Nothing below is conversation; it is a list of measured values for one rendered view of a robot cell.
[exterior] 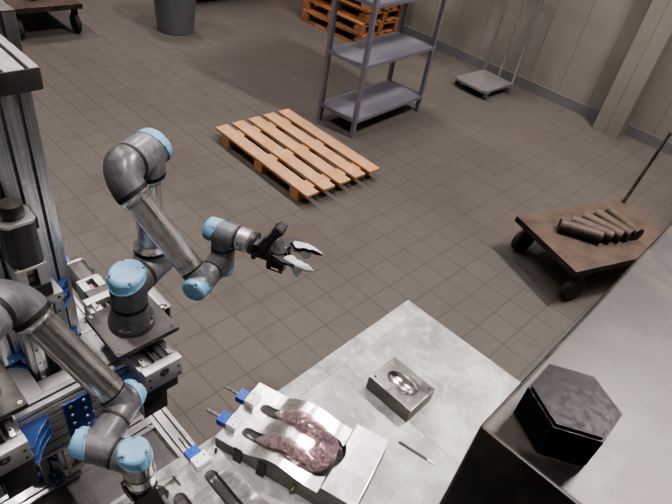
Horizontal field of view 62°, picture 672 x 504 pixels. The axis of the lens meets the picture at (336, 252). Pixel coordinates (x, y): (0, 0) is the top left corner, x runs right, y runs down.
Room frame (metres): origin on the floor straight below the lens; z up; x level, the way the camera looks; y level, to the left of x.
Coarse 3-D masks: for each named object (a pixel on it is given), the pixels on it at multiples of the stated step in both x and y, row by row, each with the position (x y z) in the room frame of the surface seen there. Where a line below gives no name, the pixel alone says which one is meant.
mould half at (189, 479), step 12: (216, 456) 0.92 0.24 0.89; (180, 468) 0.86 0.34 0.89; (192, 468) 0.86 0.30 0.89; (204, 468) 0.87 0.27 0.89; (216, 468) 0.88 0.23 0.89; (228, 468) 0.89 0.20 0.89; (180, 480) 0.82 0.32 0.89; (192, 480) 0.83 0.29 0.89; (204, 480) 0.83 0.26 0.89; (228, 480) 0.85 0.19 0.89; (240, 480) 0.86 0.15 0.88; (180, 492) 0.79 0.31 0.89; (192, 492) 0.79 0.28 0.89; (204, 492) 0.80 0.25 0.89; (240, 492) 0.82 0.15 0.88; (252, 492) 0.83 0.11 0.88
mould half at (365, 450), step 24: (240, 408) 1.12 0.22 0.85; (288, 408) 1.15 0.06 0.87; (312, 408) 1.15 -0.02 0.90; (240, 432) 1.03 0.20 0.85; (264, 432) 1.05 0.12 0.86; (288, 432) 1.04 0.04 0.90; (336, 432) 1.09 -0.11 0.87; (360, 432) 1.08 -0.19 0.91; (264, 456) 0.95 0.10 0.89; (360, 456) 0.99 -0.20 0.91; (288, 480) 0.90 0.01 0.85; (312, 480) 0.91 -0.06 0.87; (336, 480) 0.90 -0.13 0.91; (360, 480) 0.91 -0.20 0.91
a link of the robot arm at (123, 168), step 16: (112, 160) 1.26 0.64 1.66; (128, 160) 1.27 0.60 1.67; (112, 176) 1.23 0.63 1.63; (128, 176) 1.24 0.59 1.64; (112, 192) 1.21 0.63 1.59; (128, 192) 1.21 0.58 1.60; (144, 192) 1.24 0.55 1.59; (128, 208) 1.21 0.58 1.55; (144, 208) 1.21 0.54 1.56; (160, 208) 1.25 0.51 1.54; (144, 224) 1.20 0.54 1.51; (160, 224) 1.21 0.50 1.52; (160, 240) 1.19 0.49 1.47; (176, 240) 1.21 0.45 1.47; (176, 256) 1.18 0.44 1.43; (192, 256) 1.20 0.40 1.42; (192, 272) 1.18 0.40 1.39; (208, 272) 1.21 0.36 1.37; (192, 288) 1.15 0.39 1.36; (208, 288) 1.17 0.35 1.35
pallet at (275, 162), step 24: (264, 120) 4.67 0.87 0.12; (288, 120) 4.81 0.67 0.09; (240, 144) 4.16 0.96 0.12; (264, 144) 4.24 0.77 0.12; (288, 144) 4.32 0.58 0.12; (312, 144) 4.40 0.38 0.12; (336, 144) 4.48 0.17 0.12; (264, 168) 3.97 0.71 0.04; (360, 168) 4.18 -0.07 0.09; (312, 192) 3.64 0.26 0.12
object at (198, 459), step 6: (180, 438) 0.95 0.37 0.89; (186, 444) 0.93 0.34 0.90; (186, 450) 0.91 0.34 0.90; (192, 450) 0.91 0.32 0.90; (198, 450) 0.92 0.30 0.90; (204, 450) 0.91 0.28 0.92; (186, 456) 0.89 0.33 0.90; (192, 456) 0.89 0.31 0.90; (198, 456) 0.89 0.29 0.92; (204, 456) 0.89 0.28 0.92; (192, 462) 0.87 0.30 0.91; (198, 462) 0.87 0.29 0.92; (204, 462) 0.87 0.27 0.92; (210, 462) 0.89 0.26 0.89; (198, 468) 0.86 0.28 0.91
